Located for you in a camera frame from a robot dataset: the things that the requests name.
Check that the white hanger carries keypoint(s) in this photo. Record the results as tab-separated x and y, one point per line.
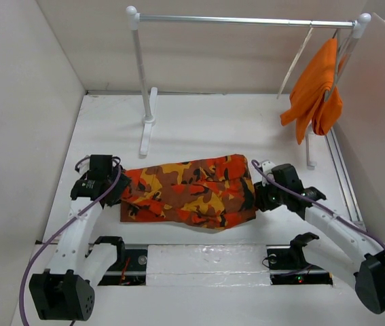
295	61

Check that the orange cloth on hanger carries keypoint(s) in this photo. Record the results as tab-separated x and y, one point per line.
314	102

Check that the grey hanger holding cloth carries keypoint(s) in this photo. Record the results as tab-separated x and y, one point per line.
342	47

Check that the white foam block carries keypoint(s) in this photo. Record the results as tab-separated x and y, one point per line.
231	265

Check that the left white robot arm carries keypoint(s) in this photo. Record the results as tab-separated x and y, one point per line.
65	290

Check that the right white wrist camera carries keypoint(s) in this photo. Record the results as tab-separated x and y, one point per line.
266	167

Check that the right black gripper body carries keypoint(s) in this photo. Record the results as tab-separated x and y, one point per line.
269	196

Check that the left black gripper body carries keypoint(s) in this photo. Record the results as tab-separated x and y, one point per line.
118	189

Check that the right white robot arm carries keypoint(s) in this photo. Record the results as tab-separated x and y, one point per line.
350	253

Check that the white metal clothes rack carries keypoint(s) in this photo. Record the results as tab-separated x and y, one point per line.
150	96

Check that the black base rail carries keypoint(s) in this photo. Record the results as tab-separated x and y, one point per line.
282	267

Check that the orange camouflage trousers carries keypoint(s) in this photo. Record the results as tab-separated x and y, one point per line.
213	193

